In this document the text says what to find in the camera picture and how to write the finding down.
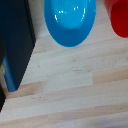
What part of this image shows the black fabric storage box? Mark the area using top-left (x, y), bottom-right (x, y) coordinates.
top-left (0, 85), bottom-right (6, 113)

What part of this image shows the red plastic cup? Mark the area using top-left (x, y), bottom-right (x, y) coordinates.
top-left (104, 0), bottom-right (128, 39)

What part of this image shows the blue plastic bowl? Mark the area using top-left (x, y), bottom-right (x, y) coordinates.
top-left (43, 0), bottom-right (97, 48)

